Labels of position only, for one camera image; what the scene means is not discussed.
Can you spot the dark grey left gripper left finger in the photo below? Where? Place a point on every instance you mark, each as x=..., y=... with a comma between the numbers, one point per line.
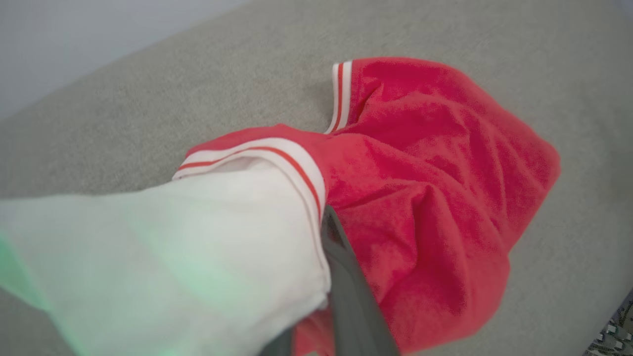
x=280, y=346

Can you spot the red and white jersey garment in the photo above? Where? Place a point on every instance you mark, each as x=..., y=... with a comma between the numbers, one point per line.
x=425, y=198

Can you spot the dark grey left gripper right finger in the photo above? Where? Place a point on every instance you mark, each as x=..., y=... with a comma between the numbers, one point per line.
x=352, y=296

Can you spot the grey patterned rug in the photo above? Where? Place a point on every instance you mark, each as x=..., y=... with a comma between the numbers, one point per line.
x=615, y=331

